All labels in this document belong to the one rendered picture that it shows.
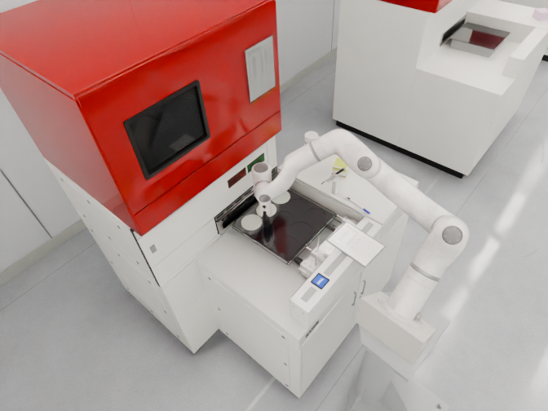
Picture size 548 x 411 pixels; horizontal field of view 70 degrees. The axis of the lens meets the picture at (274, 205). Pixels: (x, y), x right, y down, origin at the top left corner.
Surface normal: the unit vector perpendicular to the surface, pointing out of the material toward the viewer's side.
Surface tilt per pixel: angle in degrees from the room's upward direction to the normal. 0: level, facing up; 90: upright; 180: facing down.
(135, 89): 90
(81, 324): 0
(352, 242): 0
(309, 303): 0
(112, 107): 90
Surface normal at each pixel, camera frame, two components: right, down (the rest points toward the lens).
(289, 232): -0.05, -0.68
